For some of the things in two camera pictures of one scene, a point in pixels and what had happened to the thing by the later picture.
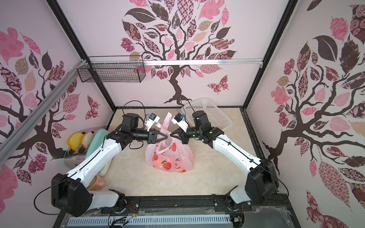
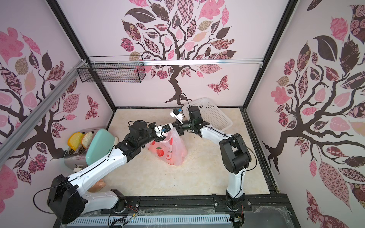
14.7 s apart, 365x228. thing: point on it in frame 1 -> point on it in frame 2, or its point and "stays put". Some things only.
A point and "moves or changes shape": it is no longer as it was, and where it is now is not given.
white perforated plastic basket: [216, 116] stays put
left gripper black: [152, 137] stays put
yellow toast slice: [75, 140] stays put
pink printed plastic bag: [171, 154] moves or changes shape
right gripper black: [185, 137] -> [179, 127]
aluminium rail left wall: [10, 140] stays put
